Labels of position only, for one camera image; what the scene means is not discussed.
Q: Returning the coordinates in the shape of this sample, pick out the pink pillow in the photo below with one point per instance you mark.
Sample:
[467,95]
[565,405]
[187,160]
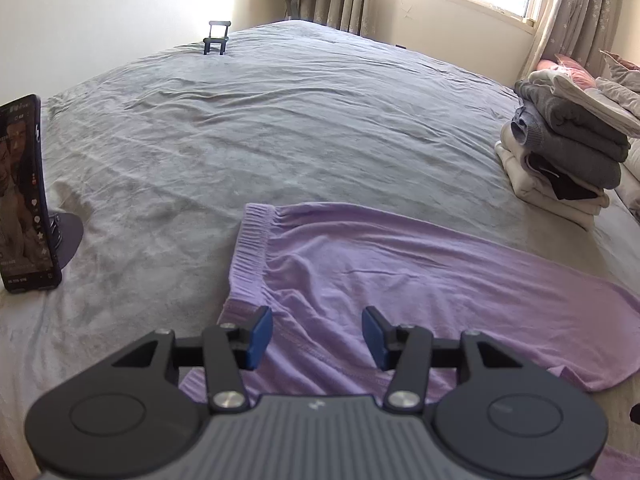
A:
[565,70]

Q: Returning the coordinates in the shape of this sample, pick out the stack of folded clothes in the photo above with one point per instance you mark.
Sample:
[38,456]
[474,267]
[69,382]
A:
[565,160]

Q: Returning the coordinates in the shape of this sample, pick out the black smartphone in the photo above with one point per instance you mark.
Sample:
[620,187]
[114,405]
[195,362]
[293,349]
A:
[22,195]

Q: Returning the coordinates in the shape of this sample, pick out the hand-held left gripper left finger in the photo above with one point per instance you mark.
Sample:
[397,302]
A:
[260,335]

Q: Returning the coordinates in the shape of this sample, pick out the black bag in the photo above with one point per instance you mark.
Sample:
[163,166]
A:
[292,5]

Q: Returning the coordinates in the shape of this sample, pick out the lavender pants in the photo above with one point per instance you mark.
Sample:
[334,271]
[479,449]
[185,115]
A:
[400,270]

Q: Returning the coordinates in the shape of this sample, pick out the folded grey duvet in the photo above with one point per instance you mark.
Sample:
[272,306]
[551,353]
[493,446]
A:
[625,80]

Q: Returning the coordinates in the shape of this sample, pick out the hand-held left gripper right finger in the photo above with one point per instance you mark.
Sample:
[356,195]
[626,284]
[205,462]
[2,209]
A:
[375,335]

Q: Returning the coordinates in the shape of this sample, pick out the grey bed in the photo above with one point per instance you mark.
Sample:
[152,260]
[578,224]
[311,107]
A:
[250,135]

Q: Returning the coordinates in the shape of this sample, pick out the black phone stand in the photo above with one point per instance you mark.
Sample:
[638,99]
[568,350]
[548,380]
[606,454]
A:
[217,37]

